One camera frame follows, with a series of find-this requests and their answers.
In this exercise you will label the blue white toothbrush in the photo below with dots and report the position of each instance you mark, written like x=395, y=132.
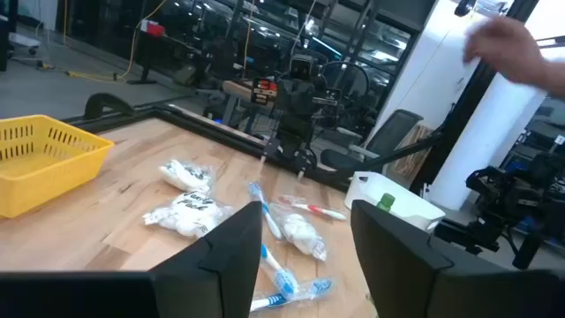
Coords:
x=280, y=274
x=267, y=209
x=300, y=293

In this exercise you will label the black print cotton balls bag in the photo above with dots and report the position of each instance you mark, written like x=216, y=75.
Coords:
x=185, y=176

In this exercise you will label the small green bottle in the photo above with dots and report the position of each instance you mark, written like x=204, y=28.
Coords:
x=386, y=202

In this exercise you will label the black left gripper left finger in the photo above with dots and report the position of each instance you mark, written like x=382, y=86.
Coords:
x=220, y=274

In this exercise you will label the red box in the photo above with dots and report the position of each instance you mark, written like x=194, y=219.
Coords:
x=153, y=28

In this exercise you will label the yellow plastic basket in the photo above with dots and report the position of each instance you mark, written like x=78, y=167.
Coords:
x=48, y=176

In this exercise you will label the red white toothbrush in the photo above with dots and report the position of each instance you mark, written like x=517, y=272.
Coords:
x=318, y=209

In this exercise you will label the person's hand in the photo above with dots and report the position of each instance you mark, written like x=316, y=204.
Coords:
x=507, y=48

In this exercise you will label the orange black box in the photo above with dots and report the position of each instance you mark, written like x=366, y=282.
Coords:
x=264, y=90

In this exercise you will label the black office chair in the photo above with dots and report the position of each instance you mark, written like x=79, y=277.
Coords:
x=388, y=132

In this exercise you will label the Family Pack print cotton bag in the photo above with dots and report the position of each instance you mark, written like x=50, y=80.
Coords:
x=190, y=214

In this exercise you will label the black metal table frame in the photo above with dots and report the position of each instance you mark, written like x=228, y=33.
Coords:
x=198, y=123

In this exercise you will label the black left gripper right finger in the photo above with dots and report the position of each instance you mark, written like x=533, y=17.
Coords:
x=393, y=265

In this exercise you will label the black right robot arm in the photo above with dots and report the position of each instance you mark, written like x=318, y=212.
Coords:
x=300, y=101

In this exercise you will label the plain clear cotton balls bag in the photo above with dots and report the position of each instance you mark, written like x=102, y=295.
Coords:
x=302, y=234

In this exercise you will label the black camera rig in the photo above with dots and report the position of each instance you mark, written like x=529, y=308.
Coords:
x=512, y=203

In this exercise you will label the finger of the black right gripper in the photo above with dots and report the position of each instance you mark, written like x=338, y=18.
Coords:
x=264, y=160
x=302, y=170

